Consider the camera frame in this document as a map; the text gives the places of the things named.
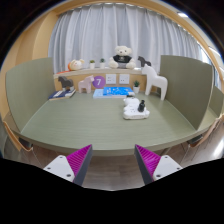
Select cream teddy bear, black shirt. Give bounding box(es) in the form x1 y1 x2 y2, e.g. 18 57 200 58
108 45 137 70

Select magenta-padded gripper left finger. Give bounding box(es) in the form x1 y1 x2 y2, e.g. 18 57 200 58
43 144 94 187

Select pale blue book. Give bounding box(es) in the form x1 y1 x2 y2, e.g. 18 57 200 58
92 88 125 100

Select green desk partition panel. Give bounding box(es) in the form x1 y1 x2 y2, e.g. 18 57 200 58
4 56 56 133
159 54 214 131
208 85 224 118

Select light wooden ledge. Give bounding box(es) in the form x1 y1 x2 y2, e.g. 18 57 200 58
53 67 148 93

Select white wall socket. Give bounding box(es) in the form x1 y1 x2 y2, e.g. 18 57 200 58
105 73 117 85
118 73 131 85

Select dark blue book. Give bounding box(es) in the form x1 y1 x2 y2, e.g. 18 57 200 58
48 88 77 101

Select orange and cream plush toy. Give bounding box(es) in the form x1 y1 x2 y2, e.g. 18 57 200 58
67 58 85 72

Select black horse figurine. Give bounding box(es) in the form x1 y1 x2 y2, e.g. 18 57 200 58
137 55 152 68

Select ceiling lights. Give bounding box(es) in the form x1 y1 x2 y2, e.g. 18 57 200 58
176 11 222 56

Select large white horse figurine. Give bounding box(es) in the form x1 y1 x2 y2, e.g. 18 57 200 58
141 64 169 101

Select round purple number sign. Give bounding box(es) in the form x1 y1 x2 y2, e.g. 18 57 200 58
92 75 107 89

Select wooden chair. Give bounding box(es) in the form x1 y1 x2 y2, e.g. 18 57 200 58
186 113 224 148
2 120 34 154

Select white bear-shaped power strip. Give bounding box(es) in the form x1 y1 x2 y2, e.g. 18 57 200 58
122 96 151 120

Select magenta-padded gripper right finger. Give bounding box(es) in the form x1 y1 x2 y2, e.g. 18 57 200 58
134 144 183 186

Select light grey curtain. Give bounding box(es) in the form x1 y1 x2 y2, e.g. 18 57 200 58
48 3 204 75

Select pink horse figurine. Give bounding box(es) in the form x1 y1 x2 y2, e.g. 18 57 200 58
77 75 95 94

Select dark grey horse figurine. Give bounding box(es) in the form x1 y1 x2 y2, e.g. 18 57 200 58
57 75 75 92

